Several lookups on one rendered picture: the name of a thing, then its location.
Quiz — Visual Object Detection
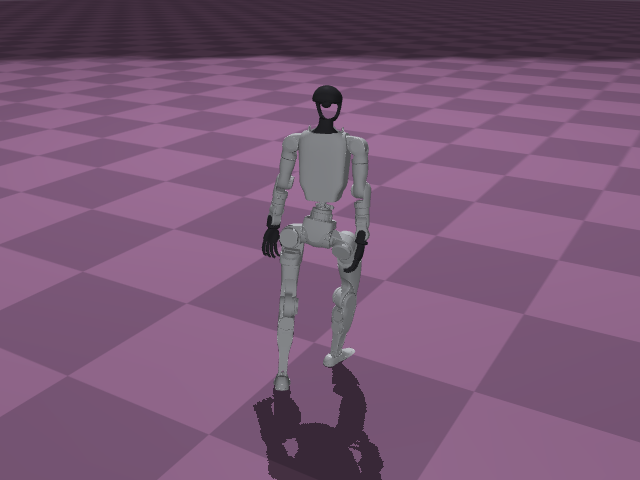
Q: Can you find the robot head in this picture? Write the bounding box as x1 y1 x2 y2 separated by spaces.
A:
310 85 343 134

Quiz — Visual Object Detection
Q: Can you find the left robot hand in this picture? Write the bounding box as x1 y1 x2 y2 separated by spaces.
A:
262 215 282 258

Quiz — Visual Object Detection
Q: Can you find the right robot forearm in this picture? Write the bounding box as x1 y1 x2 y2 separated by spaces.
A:
354 183 371 241

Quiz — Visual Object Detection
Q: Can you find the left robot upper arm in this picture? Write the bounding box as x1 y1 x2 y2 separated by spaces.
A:
277 133 302 190

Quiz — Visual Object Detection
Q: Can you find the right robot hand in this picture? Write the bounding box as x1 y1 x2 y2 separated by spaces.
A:
343 230 368 273

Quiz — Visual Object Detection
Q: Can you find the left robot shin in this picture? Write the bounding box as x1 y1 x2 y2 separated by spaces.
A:
277 296 294 377

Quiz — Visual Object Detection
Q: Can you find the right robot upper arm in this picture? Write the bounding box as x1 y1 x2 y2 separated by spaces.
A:
346 135 369 198

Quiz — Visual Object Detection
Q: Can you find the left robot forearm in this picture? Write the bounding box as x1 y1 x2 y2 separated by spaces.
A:
267 173 288 225

